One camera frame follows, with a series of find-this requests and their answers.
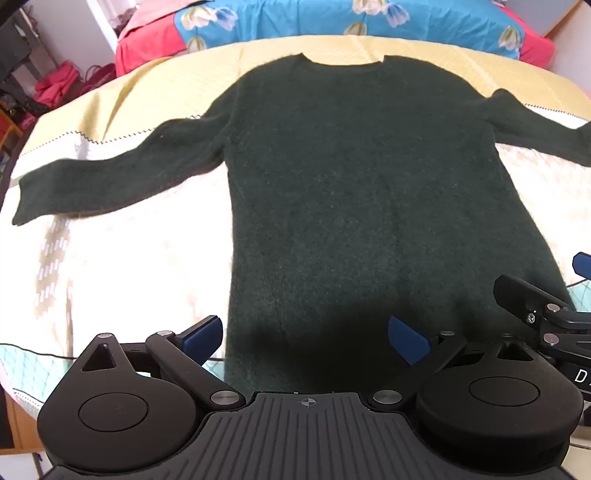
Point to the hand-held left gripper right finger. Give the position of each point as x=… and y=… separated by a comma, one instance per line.
x=406, y=344

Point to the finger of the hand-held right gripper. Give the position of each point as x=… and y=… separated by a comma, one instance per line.
x=582, y=265
x=521, y=294

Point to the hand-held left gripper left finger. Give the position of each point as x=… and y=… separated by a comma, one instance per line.
x=203, y=335

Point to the dark green sweater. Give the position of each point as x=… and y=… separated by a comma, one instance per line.
x=346, y=184

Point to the yellow and white quilted blanket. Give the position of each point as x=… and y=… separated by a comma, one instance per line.
x=138, y=258

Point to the maroon bag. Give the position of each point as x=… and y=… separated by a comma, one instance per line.
x=99, y=74

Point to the red bed sheet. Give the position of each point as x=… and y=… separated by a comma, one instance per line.
x=147, y=50

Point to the cluttered dark shelf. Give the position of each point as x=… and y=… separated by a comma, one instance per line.
x=18, y=69

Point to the pink cloth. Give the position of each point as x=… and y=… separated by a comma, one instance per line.
x=147, y=16

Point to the blue floral quilt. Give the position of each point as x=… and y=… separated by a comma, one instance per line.
x=300, y=18

